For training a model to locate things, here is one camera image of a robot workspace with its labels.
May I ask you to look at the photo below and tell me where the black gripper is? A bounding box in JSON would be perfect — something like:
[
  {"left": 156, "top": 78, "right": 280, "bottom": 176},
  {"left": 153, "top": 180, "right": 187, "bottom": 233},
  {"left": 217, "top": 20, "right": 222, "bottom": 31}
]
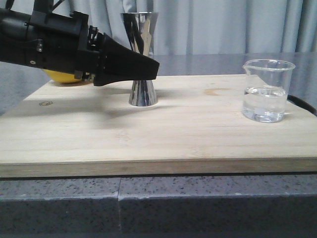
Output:
[{"left": 0, "top": 8, "right": 104, "bottom": 81}]

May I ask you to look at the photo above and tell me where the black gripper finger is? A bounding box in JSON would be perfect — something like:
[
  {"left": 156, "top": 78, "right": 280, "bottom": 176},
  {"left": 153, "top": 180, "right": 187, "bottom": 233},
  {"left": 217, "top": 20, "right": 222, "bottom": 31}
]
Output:
[{"left": 93, "top": 34, "right": 159, "bottom": 86}]

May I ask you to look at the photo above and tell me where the steel double jigger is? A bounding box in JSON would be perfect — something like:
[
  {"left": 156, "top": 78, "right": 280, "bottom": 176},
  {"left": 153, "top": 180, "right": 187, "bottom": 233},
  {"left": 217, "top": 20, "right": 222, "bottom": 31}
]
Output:
[{"left": 121, "top": 12, "right": 159, "bottom": 107}]

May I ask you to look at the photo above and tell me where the glass beaker with clear liquid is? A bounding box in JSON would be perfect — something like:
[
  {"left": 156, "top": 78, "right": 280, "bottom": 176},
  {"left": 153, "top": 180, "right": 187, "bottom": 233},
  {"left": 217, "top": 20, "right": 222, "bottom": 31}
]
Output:
[{"left": 242, "top": 59, "right": 295, "bottom": 123}]

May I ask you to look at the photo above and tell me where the yellow lemon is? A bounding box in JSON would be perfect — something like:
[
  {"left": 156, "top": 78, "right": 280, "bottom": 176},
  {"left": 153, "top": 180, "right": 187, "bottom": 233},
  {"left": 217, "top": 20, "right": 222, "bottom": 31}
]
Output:
[{"left": 43, "top": 69, "right": 82, "bottom": 84}]

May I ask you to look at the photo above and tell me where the grey curtain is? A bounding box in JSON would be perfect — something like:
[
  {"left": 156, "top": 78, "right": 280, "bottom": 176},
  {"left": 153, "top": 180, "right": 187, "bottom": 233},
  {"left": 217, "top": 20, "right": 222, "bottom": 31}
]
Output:
[{"left": 55, "top": 0, "right": 317, "bottom": 55}]

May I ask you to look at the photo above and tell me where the wooden cutting board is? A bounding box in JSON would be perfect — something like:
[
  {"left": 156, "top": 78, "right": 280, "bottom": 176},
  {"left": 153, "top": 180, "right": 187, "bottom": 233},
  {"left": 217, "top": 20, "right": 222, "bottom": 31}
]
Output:
[{"left": 0, "top": 75, "right": 317, "bottom": 178}]

